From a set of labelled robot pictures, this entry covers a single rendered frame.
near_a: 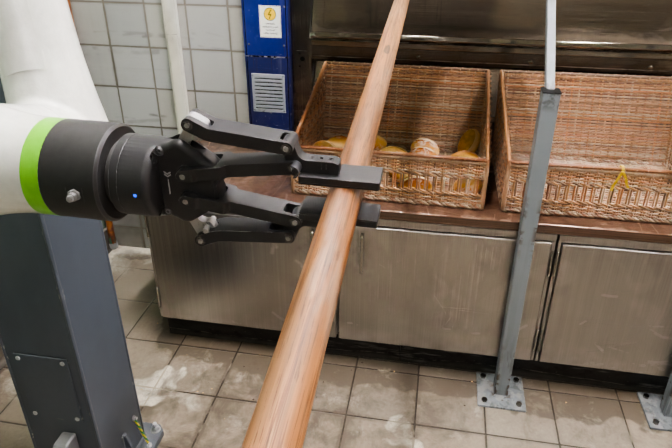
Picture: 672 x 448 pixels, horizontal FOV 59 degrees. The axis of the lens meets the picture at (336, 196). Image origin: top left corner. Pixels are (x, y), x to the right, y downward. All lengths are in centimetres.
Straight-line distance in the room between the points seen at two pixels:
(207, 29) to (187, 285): 88
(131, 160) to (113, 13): 181
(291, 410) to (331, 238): 16
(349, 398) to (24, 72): 143
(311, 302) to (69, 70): 45
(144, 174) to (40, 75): 23
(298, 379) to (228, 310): 165
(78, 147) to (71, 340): 90
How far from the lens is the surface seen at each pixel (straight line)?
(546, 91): 149
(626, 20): 211
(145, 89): 237
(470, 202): 169
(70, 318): 140
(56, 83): 73
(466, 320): 185
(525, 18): 205
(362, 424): 184
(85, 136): 57
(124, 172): 55
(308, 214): 53
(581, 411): 201
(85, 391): 152
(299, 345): 36
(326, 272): 41
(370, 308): 185
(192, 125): 52
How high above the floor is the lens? 137
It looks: 27 degrees down
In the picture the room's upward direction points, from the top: straight up
